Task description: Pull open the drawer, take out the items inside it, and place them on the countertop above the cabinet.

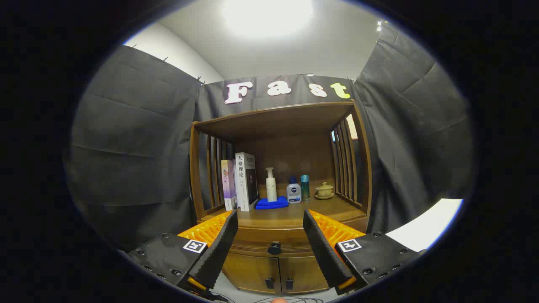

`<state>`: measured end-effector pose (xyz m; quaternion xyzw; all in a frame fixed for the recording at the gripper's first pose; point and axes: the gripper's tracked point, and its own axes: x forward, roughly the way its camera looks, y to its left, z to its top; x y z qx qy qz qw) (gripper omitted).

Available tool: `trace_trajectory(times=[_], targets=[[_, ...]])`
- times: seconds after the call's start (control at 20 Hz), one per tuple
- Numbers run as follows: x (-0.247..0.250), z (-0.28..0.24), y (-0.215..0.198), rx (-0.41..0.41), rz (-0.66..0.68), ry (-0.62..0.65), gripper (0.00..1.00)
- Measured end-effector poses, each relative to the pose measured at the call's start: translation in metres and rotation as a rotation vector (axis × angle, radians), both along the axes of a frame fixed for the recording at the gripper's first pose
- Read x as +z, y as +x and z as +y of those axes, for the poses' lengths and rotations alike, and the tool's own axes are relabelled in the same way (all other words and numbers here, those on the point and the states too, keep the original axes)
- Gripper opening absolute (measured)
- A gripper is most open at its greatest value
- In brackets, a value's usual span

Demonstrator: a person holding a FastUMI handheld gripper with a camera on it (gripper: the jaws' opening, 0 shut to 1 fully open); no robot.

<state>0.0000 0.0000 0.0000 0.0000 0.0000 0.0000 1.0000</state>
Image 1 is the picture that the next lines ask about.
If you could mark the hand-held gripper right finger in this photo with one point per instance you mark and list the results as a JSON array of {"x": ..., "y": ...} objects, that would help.
[{"x": 324, "y": 252}]

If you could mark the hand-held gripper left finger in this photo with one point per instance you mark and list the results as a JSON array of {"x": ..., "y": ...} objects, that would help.
[{"x": 219, "y": 252}]

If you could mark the wooden drawer with black knob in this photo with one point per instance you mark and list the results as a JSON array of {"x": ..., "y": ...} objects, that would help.
[{"x": 261, "y": 237}]

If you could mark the wooden cabinet door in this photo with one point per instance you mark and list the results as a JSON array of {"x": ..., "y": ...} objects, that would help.
[
  {"x": 252, "y": 271},
  {"x": 303, "y": 273}
]

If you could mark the wooden countertop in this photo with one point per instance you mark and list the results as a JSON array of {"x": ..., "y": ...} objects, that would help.
[{"x": 290, "y": 214}]

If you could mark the brown wooden cabinet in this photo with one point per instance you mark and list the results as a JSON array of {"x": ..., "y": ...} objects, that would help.
[{"x": 290, "y": 155}]

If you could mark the yellow saucer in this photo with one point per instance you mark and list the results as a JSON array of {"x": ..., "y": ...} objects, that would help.
[{"x": 324, "y": 197}]

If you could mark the yellow lidded teacup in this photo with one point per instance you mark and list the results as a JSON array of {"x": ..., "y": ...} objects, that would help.
[{"x": 324, "y": 189}]

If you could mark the teal glass bottle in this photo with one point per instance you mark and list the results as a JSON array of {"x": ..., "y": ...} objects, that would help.
[{"x": 305, "y": 189}]

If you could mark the white bottle with blue pump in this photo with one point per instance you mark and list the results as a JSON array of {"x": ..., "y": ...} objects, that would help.
[{"x": 294, "y": 193}]

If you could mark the purple book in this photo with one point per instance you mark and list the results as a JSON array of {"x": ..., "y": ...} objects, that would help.
[{"x": 228, "y": 185}]

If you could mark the blue folded cloth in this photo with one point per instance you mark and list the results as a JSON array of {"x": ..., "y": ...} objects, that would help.
[{"x": 269, "y": 205}]

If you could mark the thick white book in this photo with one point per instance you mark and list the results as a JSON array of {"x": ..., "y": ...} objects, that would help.
[{"x": 241, "y": 181}]

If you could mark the white side furniture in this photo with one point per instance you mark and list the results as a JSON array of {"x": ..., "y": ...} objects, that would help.
[{"x": 425, "y": 225}]

